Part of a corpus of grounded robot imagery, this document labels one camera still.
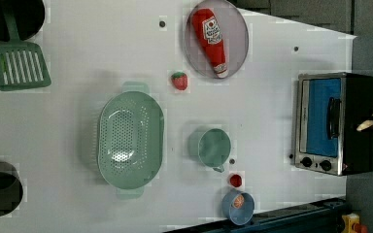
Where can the silver toaster oven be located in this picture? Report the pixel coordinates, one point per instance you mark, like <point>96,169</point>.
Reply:
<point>329,109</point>

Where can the yellow red emergency button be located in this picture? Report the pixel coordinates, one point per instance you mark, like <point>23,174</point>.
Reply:
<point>353,224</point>

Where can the small red round toy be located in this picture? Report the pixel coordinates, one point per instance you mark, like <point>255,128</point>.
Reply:
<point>235,180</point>

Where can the orange slice toy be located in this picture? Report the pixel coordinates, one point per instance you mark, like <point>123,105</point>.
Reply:
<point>238,201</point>

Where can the blue cup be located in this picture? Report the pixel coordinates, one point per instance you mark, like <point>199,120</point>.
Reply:
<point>238,216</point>

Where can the grey round plate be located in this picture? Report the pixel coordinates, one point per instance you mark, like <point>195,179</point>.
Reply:
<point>235,37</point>

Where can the red plush ketchup bottle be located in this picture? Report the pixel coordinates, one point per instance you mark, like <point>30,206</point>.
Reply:
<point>208,33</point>

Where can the red plush strawberry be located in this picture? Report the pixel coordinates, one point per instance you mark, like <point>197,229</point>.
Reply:
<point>179,80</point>

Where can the green oval colander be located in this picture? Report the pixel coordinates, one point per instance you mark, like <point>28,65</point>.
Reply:
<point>130,140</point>

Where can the green slotted spatula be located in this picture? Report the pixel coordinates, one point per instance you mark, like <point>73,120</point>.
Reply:
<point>22,64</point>

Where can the black pot top left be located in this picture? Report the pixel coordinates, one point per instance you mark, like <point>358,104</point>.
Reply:
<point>29,14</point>

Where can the dark grey cylinder container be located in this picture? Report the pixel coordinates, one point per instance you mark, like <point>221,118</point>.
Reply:
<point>11,189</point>

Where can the green cup with handle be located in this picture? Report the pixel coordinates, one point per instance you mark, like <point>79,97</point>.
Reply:
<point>209,146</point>

